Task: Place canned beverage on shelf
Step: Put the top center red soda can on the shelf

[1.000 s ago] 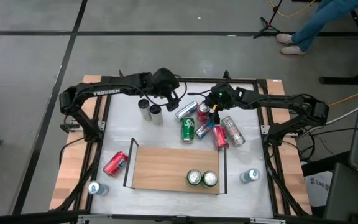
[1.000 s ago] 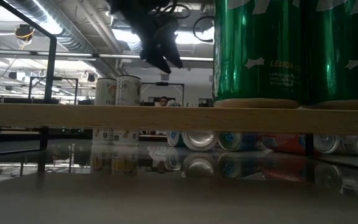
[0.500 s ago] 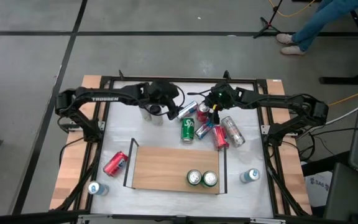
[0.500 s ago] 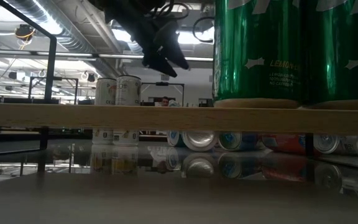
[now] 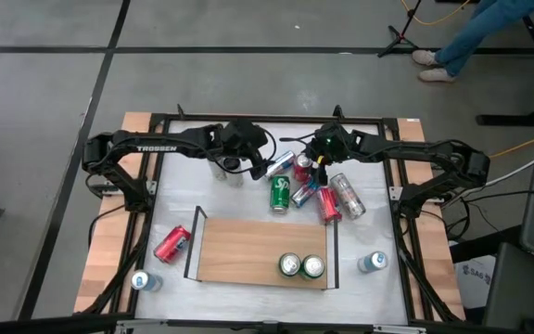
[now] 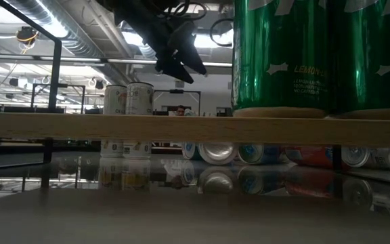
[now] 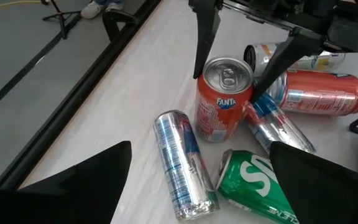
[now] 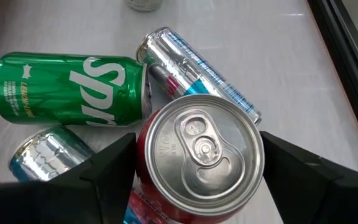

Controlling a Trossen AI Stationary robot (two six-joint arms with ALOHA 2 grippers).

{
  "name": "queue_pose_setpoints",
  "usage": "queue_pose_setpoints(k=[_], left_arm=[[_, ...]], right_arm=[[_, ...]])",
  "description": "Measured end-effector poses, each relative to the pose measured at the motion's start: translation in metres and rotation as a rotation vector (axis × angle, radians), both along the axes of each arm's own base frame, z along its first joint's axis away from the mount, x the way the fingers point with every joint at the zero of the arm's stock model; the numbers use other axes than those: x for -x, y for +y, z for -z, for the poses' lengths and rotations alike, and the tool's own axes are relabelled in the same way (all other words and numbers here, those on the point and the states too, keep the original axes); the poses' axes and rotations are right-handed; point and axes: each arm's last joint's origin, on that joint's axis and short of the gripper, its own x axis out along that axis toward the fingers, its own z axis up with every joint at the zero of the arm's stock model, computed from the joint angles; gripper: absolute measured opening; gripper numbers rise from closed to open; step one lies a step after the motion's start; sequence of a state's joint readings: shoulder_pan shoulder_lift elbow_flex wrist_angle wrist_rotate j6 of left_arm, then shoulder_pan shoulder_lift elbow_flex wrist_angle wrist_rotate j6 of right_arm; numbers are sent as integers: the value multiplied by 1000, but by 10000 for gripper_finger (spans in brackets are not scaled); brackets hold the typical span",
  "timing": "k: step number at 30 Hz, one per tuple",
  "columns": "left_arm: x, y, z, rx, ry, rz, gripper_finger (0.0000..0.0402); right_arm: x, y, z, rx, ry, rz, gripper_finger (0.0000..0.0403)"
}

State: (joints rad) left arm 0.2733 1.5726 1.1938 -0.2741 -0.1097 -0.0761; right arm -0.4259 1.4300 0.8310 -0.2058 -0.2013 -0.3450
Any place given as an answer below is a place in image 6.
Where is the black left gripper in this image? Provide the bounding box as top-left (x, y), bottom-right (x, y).
top-left (114, 9), bottom-right (209, 85)

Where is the green lemon-lime soda can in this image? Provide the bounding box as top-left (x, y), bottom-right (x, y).
top-left (197, 142), bottom-right (239, 166)
top-left (231, 0), bottom-right (333, 119)
top-left (330, 0), bottom-right (390, 120)

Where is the long ceiling light bar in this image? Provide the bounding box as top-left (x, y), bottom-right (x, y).
top-left (201, 60), bottom-right (233, 68)
top-left (0, 53), bottom-right (133, 66)

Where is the black metal frame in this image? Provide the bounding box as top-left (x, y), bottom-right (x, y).
top-left (30, 83), bottom-right (87, 110)
top-left (154, 89), bottom-right (202, 117)

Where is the black looped cable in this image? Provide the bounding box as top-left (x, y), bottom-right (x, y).
top-left (209, 17), bottom-right (235, 48)

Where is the wooden shelf with black frame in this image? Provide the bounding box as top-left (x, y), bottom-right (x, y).
top-left (0, 0), bottom-right (390, 172)

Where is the silver air duct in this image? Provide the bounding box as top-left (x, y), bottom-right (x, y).
top-left (7, 0), bottom-right (131, 85)

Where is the yellow cable reel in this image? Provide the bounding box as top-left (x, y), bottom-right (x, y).
top-left (16, 26), bottom-right (39, 45)

